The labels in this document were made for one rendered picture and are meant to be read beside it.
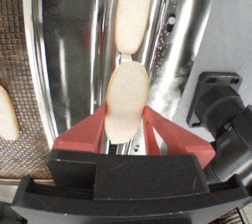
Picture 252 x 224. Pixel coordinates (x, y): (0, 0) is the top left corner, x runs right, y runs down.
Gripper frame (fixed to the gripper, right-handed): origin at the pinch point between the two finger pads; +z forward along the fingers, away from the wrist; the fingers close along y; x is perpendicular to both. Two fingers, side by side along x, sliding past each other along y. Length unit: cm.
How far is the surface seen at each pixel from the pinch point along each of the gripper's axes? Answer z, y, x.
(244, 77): 11.2, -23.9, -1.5
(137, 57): 8.3, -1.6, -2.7
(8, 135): 2.6, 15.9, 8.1
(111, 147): 9.3, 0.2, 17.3
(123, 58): 6.4, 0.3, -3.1
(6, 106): 2.9, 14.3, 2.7
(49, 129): 3.3, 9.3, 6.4
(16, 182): 2.3, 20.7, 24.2
